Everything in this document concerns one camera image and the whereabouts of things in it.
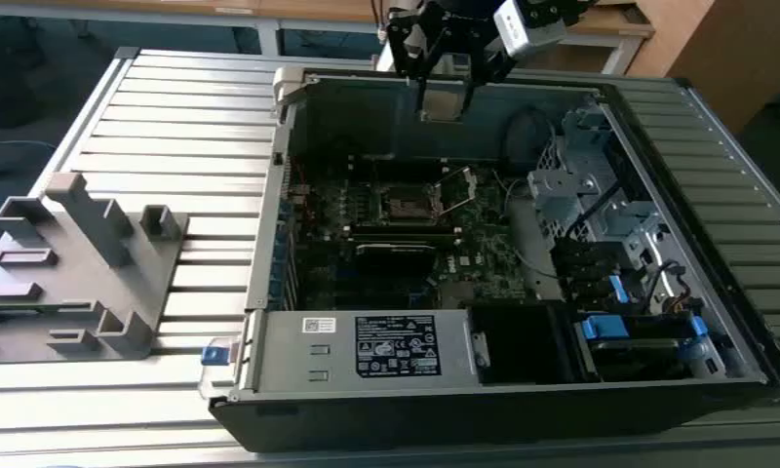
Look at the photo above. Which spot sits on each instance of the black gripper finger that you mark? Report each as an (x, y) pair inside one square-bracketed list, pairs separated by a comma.
[(497, 63), (396, 44)]

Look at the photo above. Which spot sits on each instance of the silver square CPU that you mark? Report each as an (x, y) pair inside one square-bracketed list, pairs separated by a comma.
[(441, 105)]

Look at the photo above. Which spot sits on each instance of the CPU socket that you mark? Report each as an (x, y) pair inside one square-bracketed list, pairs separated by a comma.
[(405, 207)]

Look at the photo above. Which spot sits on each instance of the black RAM slot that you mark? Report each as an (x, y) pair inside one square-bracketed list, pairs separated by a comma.
[(402, 225), (402, 242), (402, 231), (402, 236)]

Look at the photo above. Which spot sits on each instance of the beige case latch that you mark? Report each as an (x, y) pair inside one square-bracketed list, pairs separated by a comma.
[(289, 83)]

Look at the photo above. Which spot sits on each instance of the metal drive cage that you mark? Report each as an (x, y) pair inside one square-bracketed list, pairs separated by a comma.
[(552, 187)]

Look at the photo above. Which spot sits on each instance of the wooden cabinet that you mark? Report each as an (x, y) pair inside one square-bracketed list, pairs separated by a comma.
[(741, 53)]

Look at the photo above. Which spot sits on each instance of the green motherboard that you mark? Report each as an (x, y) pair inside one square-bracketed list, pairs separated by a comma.
[(486, 253)]

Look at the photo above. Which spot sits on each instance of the black drive connectors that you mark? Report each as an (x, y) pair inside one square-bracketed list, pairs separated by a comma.
[(585, 263)]

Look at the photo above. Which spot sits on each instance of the black graphics card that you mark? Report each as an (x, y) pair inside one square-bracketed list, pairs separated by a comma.
[(396, 261)]

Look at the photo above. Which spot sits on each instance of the square chipset heatsink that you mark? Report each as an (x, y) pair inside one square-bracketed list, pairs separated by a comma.
[(457, 294)]

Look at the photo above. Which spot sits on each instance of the blue carrier tab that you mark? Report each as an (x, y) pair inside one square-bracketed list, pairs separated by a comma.
[(616, 287)]

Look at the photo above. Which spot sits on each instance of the blue card retainer clips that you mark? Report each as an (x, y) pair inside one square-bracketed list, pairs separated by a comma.
[(278, 273)]

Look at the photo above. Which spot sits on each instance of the black disk blue carrier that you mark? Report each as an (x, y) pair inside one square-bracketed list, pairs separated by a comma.
[(604, 326)]

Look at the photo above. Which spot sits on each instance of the black office chair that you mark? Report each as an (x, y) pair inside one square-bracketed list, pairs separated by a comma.
[(2, 92)]

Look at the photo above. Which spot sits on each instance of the silver power supply unit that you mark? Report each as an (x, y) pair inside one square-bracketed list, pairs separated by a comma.
[(285, 351)]

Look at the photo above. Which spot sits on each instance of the grey parts rack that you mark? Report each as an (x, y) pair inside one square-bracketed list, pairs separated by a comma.
[(83, 273)]

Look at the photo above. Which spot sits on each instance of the blue case tab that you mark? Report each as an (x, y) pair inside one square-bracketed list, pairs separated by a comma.
[(214, 355)]

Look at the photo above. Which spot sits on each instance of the black PC case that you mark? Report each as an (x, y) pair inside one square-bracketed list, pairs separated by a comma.
[(429, 424)]

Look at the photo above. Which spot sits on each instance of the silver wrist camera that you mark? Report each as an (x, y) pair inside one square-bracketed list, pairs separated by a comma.
[(526, 29)]

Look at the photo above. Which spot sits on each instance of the wooden desk white frame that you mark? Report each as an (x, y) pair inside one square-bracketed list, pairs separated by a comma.
[(608, 29), (136, 6)]

